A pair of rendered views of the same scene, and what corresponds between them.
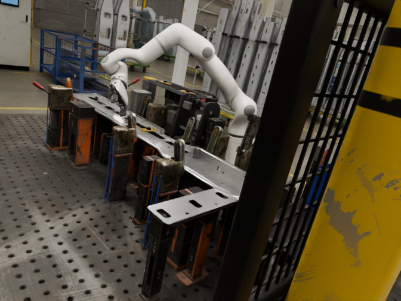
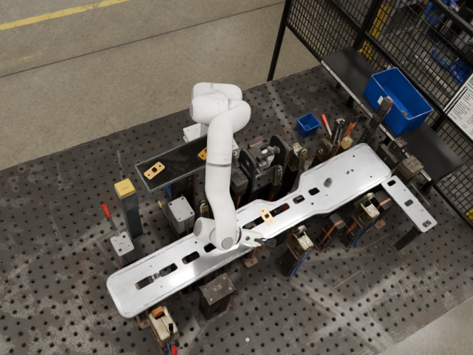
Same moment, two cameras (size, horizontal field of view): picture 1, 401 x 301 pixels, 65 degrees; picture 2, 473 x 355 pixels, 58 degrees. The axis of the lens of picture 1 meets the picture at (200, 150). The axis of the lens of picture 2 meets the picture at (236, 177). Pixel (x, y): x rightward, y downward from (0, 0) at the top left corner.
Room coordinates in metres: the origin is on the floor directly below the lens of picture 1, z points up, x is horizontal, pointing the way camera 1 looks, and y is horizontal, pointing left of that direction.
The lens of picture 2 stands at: (1.53, 1.12, 2.68)
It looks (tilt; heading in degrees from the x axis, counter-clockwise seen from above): 59 degrees down; 276
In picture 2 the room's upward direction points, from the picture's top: 12 degrees clockwise
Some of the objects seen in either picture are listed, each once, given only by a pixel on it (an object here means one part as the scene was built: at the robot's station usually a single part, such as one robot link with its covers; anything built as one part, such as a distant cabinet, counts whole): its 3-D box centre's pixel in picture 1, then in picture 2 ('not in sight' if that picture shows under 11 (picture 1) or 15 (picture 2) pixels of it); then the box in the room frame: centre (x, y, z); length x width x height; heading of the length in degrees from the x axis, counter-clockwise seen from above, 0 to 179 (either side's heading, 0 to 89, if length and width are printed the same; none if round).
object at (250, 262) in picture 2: (134, 153); (247, 239); (1.51, 0.33, 0.84); 0.17 x 0.06 x 0.29; 138
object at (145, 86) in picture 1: (145, 114); (131, 213); (2.03, 0.40, 0.92); 0.08 x 0.08 x 0.44; 48
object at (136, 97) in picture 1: (136, 125); (181, 228); (1.80, 0.40, 0.90); 0.13 x 0.10 x 0.41; 138
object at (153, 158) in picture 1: (147, 191); (328, 234); (1.14, 0.18, 0.84); 0.11 x 0.08 x 0.29; 138
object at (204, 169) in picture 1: (144, 129); (263, 220); (1.46, 0.29, 1.00); 1.38 x 0.22 x 0.02; 48
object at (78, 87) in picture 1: (89, 70); not in sight; (6.02, 2.37, 0.47); 1.20 x 0.80 x 0.95; 45
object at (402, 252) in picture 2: (156, 258); (410, 236); (0.76, 0.06, 0.84); 0.11 x 0.06 x 0.29; 138
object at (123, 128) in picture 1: (119, 163); (294, 253); (1.28, 0.34, 0.87); 0.12 x 0.09 x 0.35; 138
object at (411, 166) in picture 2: not in sight; (396, 182); (0.86, -0.20, 0.88); 0.08 x 0.08 x 0.36; 48
